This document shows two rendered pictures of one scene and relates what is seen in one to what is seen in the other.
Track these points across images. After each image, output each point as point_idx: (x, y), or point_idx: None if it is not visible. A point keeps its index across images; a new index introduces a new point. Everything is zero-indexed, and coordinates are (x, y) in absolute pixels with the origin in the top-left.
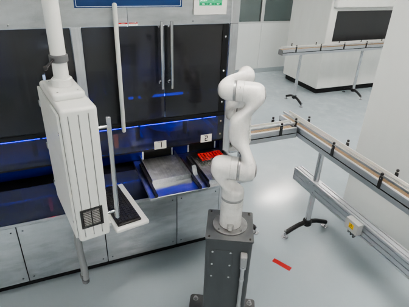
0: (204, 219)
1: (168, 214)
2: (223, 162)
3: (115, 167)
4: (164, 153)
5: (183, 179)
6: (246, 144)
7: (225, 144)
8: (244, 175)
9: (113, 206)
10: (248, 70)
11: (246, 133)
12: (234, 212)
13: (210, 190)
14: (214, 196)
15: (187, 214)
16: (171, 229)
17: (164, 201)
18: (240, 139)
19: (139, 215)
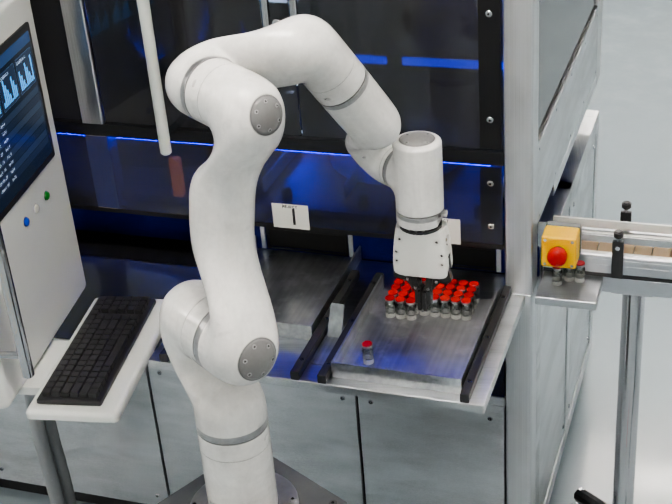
0: (458, 501)
1: (332, 437)
2: (175, 304)
3: (187, 252)
4: (328, 245)
5: (288, 337)
6: (223, 267)
7: (515, 267)
8: (207, 360)
9: (78, 348)
10: (280, 33)
11: (221, 230)
12: (215, 469)
13: (472, 412)
14: (488, 435)
15: (394, 462)
16: (346, 490)
17: (315, 393)
18: (201, 246)
19: (111, 394)
